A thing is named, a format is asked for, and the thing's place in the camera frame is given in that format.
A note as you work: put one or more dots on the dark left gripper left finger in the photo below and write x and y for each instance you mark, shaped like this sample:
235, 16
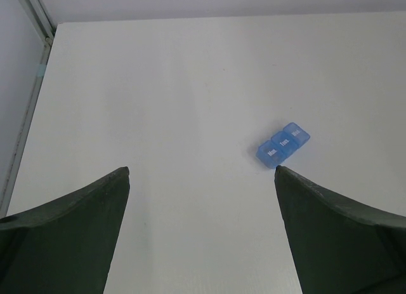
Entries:
67, 244

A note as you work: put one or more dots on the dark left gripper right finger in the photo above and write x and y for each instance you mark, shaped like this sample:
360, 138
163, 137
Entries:
338, 244

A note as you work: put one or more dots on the blue weekly pill organizer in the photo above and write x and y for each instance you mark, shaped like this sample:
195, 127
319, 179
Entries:
282, 145

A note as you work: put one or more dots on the aluminium frame post left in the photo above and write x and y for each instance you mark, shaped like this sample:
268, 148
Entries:
27, 34

